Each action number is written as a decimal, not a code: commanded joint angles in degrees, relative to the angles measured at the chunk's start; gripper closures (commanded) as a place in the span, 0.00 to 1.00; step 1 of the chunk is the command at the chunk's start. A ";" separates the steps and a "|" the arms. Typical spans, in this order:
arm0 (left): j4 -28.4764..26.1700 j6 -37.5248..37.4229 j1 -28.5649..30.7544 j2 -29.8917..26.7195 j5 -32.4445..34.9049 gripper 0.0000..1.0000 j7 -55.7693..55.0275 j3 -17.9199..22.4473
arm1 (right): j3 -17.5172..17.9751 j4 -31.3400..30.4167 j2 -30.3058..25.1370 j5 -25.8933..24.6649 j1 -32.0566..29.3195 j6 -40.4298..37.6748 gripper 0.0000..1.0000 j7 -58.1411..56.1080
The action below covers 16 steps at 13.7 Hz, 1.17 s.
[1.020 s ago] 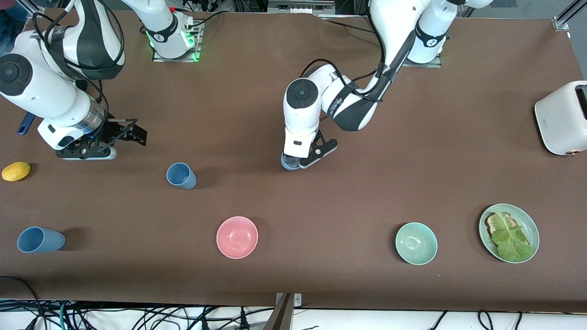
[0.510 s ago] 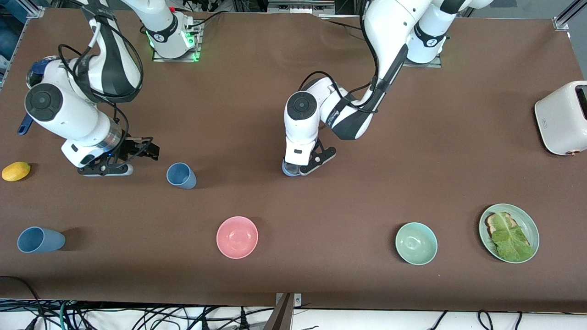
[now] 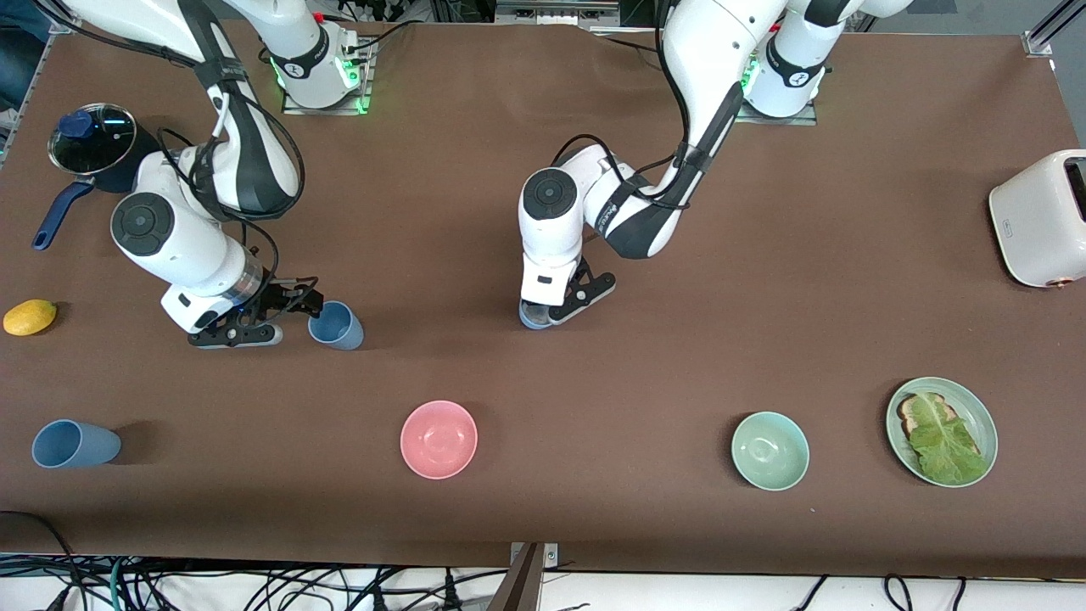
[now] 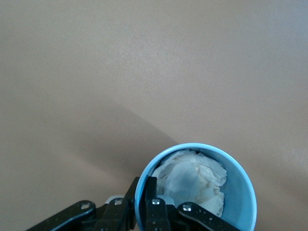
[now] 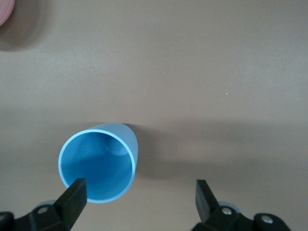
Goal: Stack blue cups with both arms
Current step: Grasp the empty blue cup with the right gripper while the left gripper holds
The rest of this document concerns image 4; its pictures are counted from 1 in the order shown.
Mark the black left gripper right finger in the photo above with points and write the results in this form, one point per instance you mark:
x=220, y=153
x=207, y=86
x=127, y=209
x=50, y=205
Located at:
x=156, y=216

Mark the white tissue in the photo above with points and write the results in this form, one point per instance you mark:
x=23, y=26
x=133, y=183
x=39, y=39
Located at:
x=192, y=178

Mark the brown table cover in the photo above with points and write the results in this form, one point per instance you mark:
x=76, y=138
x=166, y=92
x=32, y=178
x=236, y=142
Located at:
x=96, y=72

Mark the blue plastic cup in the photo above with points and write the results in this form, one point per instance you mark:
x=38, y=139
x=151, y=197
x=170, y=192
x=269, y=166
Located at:
x=240, y=192

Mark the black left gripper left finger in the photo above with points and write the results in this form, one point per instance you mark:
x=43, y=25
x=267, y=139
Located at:
x=113, y=216

